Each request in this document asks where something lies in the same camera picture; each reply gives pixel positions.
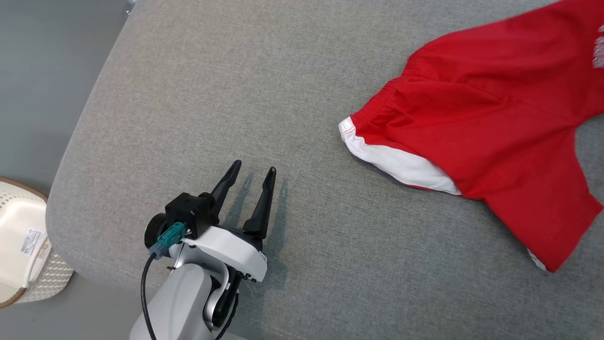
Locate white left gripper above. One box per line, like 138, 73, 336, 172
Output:
182, 160, 277, 283

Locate red shorts with white trim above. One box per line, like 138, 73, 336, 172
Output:
339, 0, 604, 273

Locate white woven laundry basket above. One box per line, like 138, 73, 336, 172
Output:
0, 176, 75, 310

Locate black cable with teal plug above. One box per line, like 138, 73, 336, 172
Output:
140, 222, 186, 340

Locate grey fabric sofa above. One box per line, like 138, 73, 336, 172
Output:
46, 0, 604, 340

